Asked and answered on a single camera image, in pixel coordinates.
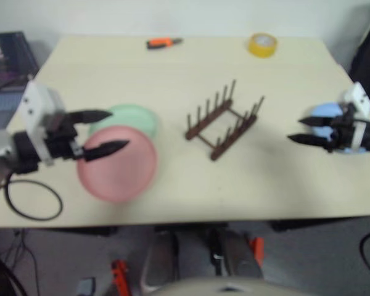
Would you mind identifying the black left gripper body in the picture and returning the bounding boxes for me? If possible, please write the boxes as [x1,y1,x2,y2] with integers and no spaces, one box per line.
[44,110,84,161]

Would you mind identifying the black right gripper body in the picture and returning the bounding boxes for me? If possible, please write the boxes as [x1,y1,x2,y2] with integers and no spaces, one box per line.
[328,103,366,154]

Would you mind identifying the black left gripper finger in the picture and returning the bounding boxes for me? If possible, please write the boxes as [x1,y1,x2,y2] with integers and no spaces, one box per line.
[70,109,113,126]
[81,139,131,163]

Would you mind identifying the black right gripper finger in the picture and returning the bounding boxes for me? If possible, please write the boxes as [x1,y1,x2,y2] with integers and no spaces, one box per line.
[287,133,331,147]
[298,115,335,128]

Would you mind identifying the light blue plate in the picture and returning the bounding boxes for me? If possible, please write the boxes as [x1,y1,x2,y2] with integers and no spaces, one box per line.
[308,102,368,155]

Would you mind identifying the pink red plate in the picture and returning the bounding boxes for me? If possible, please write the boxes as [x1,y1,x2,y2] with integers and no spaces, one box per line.
[76,125,158,204]

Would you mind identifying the green plate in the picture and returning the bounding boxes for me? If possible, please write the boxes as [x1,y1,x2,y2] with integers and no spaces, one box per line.
[88,103,160,139]

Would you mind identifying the brown wooden dish rack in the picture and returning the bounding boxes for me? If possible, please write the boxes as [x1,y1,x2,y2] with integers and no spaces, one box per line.
[184,79,265,162]

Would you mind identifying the yellow tape roll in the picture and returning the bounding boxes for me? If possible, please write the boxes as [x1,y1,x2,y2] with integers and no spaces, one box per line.
[247,32,279,59]

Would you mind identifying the open laptop computer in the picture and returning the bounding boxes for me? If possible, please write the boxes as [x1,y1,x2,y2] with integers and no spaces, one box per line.
[0,30,41,131]

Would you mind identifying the orange black pliers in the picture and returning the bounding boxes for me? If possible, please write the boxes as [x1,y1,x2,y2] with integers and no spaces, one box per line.
[146,36,184,51]

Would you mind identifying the orange black floor tool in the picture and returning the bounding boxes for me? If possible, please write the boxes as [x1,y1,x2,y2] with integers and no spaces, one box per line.
[252,237,265,268]
[110,260,130,296]

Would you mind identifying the dark grey left robot leg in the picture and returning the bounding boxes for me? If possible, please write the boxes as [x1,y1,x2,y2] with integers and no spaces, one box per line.
[141,230,180,291]

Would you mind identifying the dark grey robot leg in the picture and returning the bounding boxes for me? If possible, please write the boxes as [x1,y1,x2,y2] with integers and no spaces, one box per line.
[208,229,263,282]
[141,230,180,291]

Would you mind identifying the dark grey right robot leg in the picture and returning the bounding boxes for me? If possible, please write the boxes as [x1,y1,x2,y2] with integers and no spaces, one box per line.
[208,229,263,282]

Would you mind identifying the small grey floor box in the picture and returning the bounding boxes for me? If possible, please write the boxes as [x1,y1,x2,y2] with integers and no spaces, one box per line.
[76,277,97,296]

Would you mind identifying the silver robot torso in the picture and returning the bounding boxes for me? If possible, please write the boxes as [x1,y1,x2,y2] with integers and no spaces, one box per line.
[159,276,285,296]

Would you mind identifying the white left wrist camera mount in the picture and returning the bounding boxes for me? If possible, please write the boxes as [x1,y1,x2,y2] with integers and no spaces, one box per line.
[20,80,67,166]

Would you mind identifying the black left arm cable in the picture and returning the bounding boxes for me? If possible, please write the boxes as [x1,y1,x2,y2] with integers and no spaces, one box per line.
[0,75,64,221]

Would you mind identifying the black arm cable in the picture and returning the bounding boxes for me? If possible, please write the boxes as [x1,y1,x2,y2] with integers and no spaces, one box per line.
[0,75,64,221]
[353,115,370,290]

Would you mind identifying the black table frame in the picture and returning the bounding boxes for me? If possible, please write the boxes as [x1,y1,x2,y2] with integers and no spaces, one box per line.
[0,216,370,238]

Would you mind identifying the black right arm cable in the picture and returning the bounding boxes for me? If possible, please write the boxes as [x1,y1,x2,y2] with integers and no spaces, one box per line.
[353,115,370,290]

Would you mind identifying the black cable bundle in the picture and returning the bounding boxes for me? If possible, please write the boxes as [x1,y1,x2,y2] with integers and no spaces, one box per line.
[0,228,28,296]

